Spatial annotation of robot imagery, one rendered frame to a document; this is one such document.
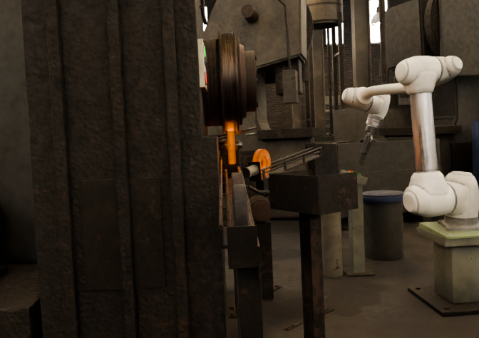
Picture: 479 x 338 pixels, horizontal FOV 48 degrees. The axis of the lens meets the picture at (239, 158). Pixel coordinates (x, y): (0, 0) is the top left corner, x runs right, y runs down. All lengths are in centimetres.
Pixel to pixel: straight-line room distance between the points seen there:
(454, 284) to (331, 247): 77
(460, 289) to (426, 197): 49
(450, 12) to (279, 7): 170
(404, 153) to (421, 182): 224
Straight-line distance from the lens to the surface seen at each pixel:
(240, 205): 134
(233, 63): 229
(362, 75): 1142
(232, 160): 244
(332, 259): 323
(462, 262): 279
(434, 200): 262
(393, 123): 634
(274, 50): 518
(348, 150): 457
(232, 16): 531
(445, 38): 569
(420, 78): 263
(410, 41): 600
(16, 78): 296
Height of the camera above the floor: 89
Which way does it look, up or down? 3 degrees down
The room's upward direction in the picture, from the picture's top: 3 degrees counter-clockwise
